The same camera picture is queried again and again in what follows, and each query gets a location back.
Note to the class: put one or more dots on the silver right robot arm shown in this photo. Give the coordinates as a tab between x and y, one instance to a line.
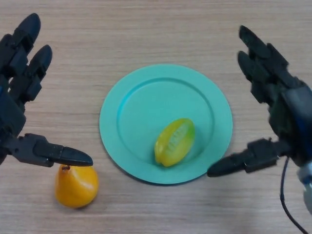
307	182

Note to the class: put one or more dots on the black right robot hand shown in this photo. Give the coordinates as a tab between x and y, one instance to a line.
287	102

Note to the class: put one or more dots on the teal round plate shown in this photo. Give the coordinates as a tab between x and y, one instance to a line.
136	122

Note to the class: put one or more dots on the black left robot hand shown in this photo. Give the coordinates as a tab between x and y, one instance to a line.
12	117

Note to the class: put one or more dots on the yellow green starfruit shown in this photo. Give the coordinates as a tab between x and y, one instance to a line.
174	143

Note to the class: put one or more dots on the orange yellow pear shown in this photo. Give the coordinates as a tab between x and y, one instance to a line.
75	190

